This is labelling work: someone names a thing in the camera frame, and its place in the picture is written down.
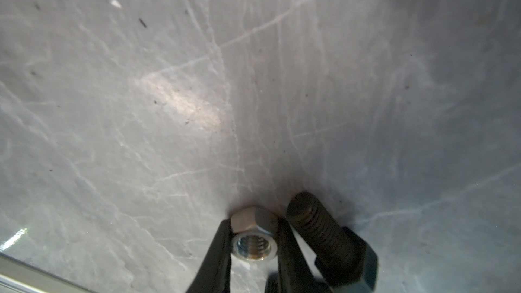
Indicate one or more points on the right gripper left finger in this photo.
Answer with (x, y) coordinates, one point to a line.
(215, 272)

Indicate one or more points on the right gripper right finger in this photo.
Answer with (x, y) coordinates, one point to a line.
(294, 274)

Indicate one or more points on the black bolt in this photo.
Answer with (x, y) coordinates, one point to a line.
(344, 259)

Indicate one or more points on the silver nut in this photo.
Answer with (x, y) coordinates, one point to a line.
(254, 234)

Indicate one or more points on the aluminium front rail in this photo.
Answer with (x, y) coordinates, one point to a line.
(17, 276)

